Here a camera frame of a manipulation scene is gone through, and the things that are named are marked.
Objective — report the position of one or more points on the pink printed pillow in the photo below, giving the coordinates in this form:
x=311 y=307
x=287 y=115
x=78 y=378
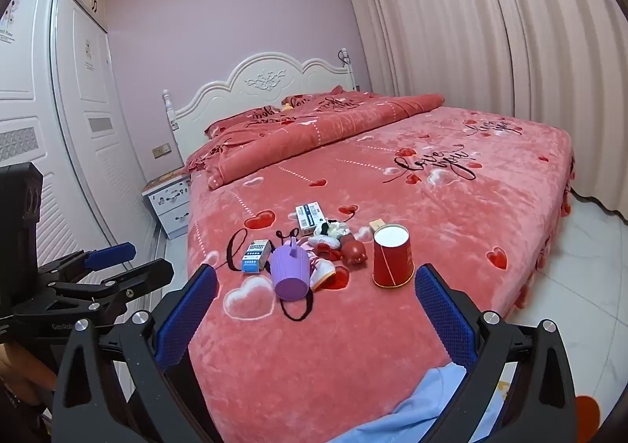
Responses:
x=245 y=121
x=319 y=99

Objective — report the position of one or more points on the red plastic toy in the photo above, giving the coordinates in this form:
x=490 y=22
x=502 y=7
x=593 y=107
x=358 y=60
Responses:
x=355 y=249

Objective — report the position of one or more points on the white wardrobe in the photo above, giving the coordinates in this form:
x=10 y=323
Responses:
x=59 y=104

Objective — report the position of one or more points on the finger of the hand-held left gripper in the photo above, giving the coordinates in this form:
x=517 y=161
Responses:
x=142 y=276
x=113 y=252

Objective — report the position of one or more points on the small blue white box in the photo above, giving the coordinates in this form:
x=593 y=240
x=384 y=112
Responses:
x=256 y=257

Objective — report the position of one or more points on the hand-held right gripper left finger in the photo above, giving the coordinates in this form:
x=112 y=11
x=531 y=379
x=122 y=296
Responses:
x=189 y=320

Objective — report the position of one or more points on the pink pleated curtain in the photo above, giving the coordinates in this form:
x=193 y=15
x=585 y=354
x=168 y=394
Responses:
x=490 y=55

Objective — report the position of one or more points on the pink heart print blanket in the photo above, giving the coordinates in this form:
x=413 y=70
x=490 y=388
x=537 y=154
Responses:
x=392 y=207

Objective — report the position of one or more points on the white carved headboard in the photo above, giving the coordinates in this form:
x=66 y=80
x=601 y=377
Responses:
x=255 y=79

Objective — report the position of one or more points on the folded pink quilt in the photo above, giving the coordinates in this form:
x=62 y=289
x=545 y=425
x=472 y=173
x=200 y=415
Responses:
x=304 y=138

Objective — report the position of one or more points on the red floor mat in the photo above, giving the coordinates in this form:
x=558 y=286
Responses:
x=588 y=418

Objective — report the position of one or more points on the wooden block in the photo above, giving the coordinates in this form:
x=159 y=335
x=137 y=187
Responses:
x=378 y=224

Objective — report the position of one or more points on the small plush doll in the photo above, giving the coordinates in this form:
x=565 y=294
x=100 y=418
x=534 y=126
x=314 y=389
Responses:
x=333 y=229

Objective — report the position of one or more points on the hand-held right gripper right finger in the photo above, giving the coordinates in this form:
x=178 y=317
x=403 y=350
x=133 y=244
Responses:
x=444 y=320

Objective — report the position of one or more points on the purple ribbed basket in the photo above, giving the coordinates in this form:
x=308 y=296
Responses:
x=292 y=273

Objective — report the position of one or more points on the light blue clothing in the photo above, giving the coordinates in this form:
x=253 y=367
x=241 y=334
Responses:
x=422 y=403

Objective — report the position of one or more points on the person's left hand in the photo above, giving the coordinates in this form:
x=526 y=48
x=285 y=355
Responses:
x=24 y=364

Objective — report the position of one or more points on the white nightstand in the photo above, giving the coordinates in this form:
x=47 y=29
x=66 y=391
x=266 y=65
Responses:
x=169 y=202

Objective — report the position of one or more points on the red paper cup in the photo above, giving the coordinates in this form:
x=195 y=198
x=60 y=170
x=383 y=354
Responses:
x=392 y=259

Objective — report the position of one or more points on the white box with blue label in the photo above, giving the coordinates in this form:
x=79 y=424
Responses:
x=310 y=217

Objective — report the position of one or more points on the wall socket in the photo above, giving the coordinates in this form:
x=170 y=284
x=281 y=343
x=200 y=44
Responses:
x=163 y=150

